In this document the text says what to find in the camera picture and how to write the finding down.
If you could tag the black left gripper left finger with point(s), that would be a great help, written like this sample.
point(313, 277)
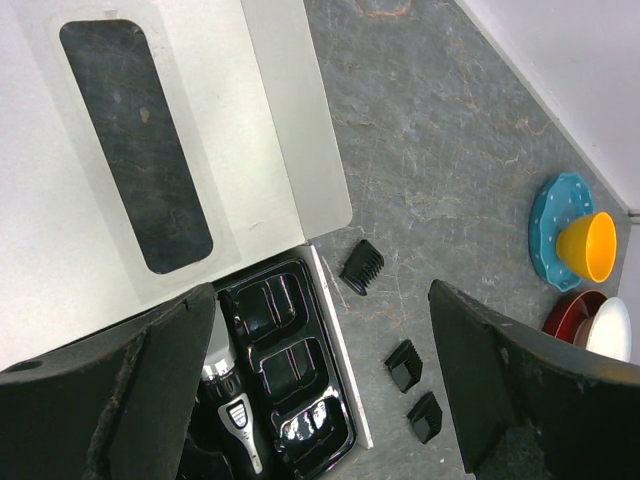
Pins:
point(114, 405)

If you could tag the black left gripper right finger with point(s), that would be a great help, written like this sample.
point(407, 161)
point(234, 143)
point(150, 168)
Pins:
point(526, 402)

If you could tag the black clipper guard comb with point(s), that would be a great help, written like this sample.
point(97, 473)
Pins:
point(404, 366)
point(361, 267)
point(425, 418)

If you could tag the silver black hair clipper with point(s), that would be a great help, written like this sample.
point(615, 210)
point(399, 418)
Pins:
point(225, 397)

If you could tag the dark red plate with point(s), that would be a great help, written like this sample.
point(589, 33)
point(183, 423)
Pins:
point(571, 311)

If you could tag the white paper bowl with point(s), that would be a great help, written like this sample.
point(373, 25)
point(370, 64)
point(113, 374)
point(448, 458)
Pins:
point(608, 332)

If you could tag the orange bowl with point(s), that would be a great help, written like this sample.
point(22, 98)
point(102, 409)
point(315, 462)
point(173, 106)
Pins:
point(588, 246)

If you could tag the teal dotted plate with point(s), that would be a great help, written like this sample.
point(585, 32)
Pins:
point(563, 199)

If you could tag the white clipper kit box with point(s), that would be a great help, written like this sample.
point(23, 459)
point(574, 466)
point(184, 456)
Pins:
point(149, 147)

